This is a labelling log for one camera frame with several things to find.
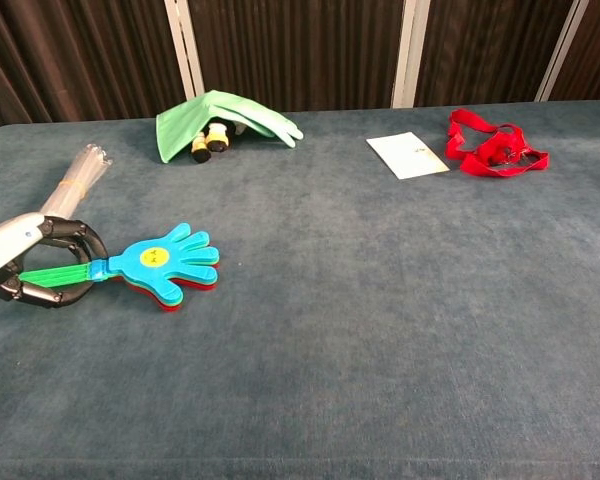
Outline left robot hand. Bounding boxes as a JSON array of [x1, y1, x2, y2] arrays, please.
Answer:
[[0, 212, 109, 307]]

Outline blue hand-shaped clapper toy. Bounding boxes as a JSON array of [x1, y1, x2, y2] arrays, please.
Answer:
[[17, 222, 221, 314]]

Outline bundle of clear plastic straws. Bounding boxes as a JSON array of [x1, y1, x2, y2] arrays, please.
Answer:
[[39, 143, 114, 219]]

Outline two small dark bottles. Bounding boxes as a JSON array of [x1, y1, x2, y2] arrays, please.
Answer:
[[190, 121, 236, 164]]

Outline green rubber gloves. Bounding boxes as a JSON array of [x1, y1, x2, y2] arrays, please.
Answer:
[[155, 89, 305, 164]]

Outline white card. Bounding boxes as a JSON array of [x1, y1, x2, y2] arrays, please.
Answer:
[[365, 131, 451, 180]]

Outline red lanyard strap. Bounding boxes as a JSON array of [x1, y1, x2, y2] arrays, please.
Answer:
[[444, 108, 550, 177]]

